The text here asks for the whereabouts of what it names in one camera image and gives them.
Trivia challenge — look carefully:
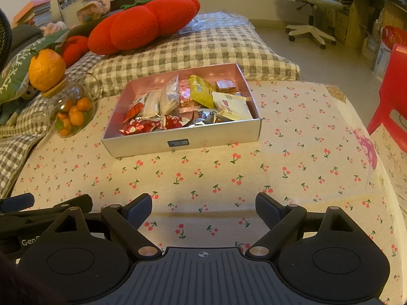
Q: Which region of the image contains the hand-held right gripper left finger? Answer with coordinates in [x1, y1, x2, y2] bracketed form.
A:
[30, 193, 163, 259]

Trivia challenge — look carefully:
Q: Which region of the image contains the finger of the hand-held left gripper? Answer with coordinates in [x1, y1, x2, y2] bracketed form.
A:
[0, 193, 35, 213]
[0, 195, 93, 227]

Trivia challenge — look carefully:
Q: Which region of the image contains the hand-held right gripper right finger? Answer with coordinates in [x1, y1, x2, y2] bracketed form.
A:
[245, 192, 379, 259]

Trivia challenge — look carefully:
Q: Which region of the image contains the red twisted candy wrapper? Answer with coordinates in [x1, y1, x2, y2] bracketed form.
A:
[119, 117, 161, 135]

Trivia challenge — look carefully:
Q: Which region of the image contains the pink and silver box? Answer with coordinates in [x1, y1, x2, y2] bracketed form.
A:
[101, 63, 263, 159]

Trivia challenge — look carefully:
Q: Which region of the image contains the red packet with white circle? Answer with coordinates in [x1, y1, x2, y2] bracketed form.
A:
[161, 114, 191, 130]

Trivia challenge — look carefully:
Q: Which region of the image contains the red and white small packet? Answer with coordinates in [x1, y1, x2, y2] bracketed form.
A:
[122, 94, 147, 123]

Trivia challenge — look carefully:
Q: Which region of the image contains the clear packet white snack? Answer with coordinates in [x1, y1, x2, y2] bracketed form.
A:
[141, 90, 163, 119]

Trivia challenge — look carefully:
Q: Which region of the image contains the white and yellow cracker packet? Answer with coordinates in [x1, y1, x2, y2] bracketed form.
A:
[211, 91, 254, 122]

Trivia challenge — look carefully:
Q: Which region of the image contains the silver and blue small packet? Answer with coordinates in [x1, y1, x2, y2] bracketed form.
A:
[190, 110, 220, 126]

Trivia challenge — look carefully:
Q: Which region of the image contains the clear packet white rice cake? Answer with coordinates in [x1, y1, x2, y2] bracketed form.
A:
[160, 74, 180, 116]

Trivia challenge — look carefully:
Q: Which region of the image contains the pink flower snack packet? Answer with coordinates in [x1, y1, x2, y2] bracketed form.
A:
[176, 79, 199, 112]

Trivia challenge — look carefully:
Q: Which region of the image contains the small orange cake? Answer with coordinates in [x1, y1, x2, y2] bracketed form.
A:
[215, 78, 238, 92]

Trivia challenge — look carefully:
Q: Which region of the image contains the gold yellow snack packet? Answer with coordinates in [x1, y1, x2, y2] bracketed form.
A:
[188, 74, 217, 109]

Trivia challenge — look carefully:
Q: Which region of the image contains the person's left forearm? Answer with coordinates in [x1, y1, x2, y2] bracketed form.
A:
[0, 252, 42, 305]

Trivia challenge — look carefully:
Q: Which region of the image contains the cherry print tablecloth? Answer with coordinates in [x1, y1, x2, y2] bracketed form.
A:
[11, 79, 407, 305]

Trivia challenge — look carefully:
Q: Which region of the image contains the pile of small mandarins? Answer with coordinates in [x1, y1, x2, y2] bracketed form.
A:
[55, 97, 93, 136]

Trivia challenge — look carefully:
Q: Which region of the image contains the grey plush toy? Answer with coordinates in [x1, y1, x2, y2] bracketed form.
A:
[24, 83, 42, 97]

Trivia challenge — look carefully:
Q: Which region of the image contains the glass jar with lid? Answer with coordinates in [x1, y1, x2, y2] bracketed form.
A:
[40, 72, 102, 139]

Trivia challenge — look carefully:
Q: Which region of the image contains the green patterned pillow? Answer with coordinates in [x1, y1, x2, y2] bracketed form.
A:
[0, 28, 69, 104]

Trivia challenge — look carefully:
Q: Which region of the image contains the large orange citrus fruit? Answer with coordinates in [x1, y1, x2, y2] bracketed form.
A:
[28, 47, 67, 92]

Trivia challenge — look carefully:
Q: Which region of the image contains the small red plush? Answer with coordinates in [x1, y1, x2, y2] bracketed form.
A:
[60, 35, 90, 68]

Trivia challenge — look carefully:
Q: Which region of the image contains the black fan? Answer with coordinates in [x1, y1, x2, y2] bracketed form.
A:
[0, 9, 13, 67]

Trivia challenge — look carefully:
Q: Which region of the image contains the grey checked quilt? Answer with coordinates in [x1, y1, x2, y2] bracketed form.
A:
[0, 25, 301, 197]

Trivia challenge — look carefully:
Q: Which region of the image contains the small pink plush toy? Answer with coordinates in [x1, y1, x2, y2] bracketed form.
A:
[40, 21, 68, 37]

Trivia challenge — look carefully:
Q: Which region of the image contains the red plastic chair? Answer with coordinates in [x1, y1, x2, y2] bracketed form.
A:
[367, 43, 407, 135]

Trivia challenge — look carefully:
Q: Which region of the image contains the red tomato plush cushion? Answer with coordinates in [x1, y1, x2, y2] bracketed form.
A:
[87, 0, 201, 55]

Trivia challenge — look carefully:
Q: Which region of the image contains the white carton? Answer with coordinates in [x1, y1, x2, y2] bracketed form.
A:
[372, 40, 395, 80]

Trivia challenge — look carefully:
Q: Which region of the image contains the stack of books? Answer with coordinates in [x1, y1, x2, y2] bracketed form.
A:
[12, 0, 52, 27]

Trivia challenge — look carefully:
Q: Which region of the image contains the clear plastic bag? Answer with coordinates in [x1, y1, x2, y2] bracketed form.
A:
[178, 11, 252, 35]

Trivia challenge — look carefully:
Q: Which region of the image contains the wooden desk with clutter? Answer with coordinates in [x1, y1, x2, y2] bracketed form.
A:
[331, 0, 407, 67]

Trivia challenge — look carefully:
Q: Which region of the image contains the red bag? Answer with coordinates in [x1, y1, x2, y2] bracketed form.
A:
[382, 25, 407, 47]

